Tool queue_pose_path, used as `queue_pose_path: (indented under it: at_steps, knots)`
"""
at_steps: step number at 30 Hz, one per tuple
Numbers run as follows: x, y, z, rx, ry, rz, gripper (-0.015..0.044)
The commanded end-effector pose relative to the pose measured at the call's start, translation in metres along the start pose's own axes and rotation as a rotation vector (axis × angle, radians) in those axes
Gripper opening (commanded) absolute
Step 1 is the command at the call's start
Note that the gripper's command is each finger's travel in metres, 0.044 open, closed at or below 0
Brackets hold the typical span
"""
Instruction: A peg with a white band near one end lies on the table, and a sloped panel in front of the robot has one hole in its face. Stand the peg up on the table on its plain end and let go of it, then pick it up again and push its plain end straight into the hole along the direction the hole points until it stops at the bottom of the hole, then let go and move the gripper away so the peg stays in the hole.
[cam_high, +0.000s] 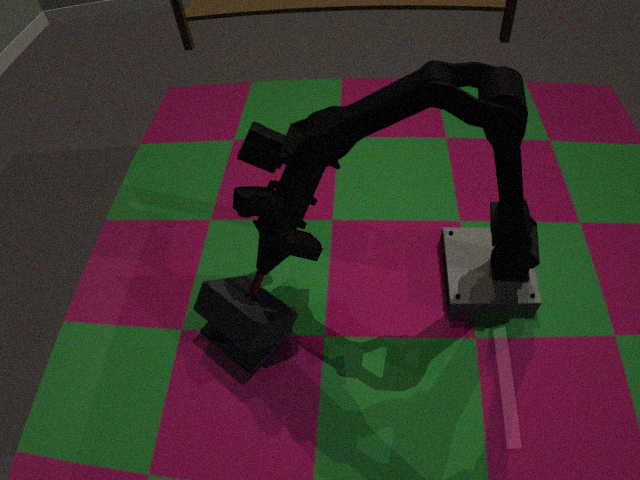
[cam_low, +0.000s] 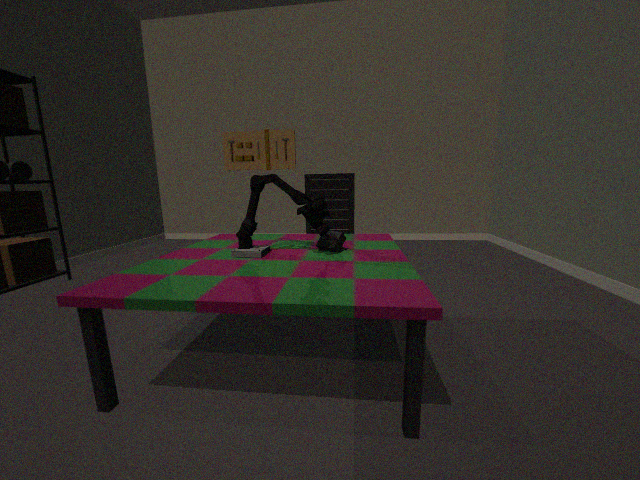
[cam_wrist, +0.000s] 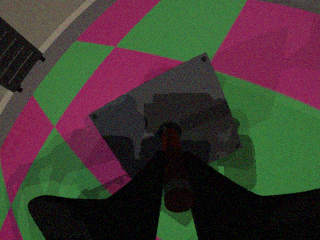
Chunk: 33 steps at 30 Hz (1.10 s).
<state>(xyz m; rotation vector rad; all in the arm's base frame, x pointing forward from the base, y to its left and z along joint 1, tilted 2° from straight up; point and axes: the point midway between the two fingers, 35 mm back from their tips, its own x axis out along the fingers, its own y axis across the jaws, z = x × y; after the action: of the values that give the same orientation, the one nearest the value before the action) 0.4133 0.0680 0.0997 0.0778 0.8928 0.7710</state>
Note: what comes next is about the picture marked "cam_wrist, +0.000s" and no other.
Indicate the dark red cylinder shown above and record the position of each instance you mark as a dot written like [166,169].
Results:
[178,194]

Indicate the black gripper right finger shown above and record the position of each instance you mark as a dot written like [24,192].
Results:
[224,210]

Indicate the dark grey sloped panel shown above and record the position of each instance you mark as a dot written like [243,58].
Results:
[188,99]

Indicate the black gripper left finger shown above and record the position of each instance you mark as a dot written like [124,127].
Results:
[133,213]

